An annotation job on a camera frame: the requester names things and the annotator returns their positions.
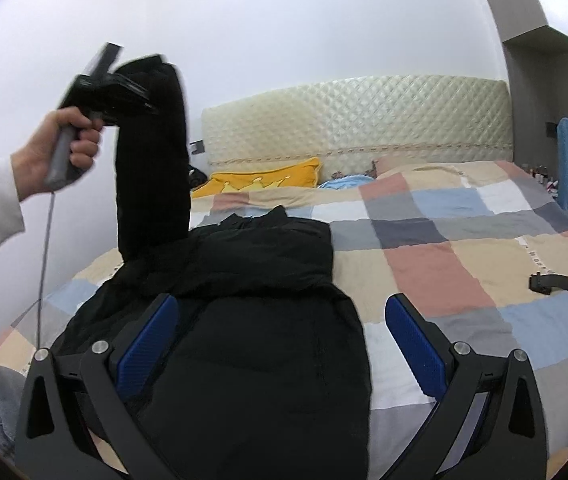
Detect black puffer jacket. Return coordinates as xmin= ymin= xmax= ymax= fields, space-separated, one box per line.
xmin=52 ymin=55 xmax=372 ymax=479

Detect person's left hand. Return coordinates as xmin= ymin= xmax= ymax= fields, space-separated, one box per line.
xmin=10 ymin=106 xmax=105 ymax=204

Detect blue jeans legs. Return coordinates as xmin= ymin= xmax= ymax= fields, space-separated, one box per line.
xmin=0 ymin=366 xmax=26 ymax=463

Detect black bag on nightstand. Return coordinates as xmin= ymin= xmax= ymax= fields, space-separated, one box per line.
xmin=188 ymin=166 xmax=209 ymax=190

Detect yellow crown pillow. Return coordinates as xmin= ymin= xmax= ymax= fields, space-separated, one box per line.
xmin=192 ymin=157 xmax=322 ymax=198

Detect cream quilted headboard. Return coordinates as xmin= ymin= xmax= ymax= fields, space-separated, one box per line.
xmin=201 ymin=75 xmax=514 ymax=179

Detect light blue pillow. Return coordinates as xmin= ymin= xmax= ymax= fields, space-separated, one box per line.
xmin=319 ymin=174 xmax=374 ymax=191

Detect pink pillow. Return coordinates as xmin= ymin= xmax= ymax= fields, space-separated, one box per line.
xmin=373 ymin=154 xmax=429 ymax=178

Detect grey white wardrobe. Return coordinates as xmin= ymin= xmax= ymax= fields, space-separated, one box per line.
xmin=487 ymin=0 xmax=568 ymax=170

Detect grey wall socket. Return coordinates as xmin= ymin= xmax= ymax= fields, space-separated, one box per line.
xmin=189 ymin=140 xmax=206 ymax=155

